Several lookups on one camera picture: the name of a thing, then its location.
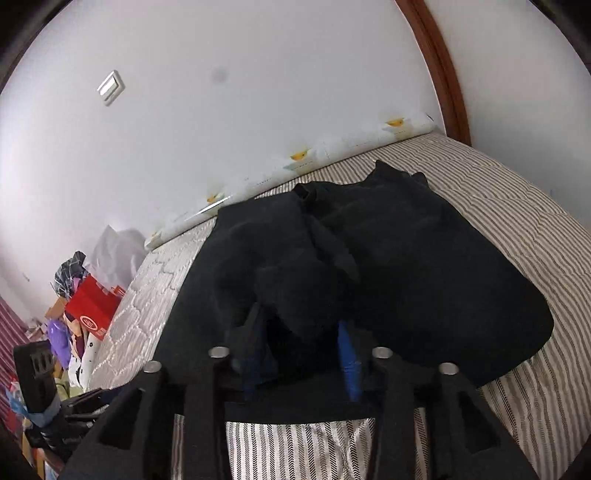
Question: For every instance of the white printed foam strip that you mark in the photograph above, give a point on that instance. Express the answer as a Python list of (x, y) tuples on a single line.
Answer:
[(304, 159)]

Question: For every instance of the white shopping bag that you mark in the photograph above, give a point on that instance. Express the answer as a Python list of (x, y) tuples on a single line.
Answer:
[(115, 254)]

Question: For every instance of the striped bed mattress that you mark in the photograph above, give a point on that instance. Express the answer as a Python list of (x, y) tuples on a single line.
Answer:
[(508, 207)]

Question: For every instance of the black sweater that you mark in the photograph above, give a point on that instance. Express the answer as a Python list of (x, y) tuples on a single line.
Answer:
[(415, 258)]

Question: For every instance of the white floral cloth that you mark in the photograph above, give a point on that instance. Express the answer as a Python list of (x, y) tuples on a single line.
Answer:
[(87, 357)]

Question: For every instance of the brown wooden frame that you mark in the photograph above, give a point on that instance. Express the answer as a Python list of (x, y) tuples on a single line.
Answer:
[(438, 69)]

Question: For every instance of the white wall switch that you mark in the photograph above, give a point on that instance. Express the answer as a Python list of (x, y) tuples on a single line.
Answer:
[(110, 88)]

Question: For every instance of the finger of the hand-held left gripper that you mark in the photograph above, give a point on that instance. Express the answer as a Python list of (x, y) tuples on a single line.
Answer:
[(87, 399)]

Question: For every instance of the green blanket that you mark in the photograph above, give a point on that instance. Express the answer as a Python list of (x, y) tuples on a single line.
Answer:
[(65, 391)]

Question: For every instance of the purple plastic bag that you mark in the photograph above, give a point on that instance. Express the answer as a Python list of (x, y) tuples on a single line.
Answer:
[(59, 341)]

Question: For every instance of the red paper bag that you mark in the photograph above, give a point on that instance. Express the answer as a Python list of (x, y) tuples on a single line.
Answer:
[(92, 307)]

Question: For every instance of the grey plaid cloth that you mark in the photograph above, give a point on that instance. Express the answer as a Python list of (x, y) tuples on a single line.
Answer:
[(69, 272)]

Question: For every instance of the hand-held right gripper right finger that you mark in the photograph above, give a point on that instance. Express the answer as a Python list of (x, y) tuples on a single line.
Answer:
[(348, 364)]

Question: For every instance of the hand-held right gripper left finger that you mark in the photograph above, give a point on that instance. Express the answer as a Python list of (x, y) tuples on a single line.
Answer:
[(251, 367)]

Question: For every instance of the red striped cloth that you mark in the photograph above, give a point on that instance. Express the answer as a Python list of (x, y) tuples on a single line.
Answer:
[(11, 341)]

